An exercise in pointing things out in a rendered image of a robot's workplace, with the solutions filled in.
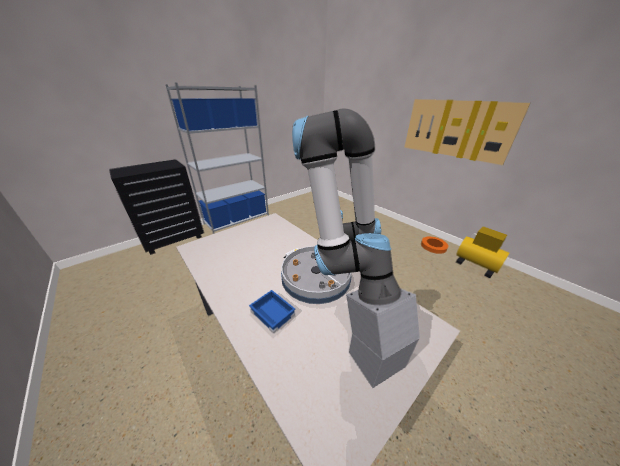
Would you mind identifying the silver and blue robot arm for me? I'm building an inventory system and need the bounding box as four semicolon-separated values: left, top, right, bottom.
292;109;401;305

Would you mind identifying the grey round turning table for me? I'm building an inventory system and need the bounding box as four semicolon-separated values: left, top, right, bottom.
281;246;351;304

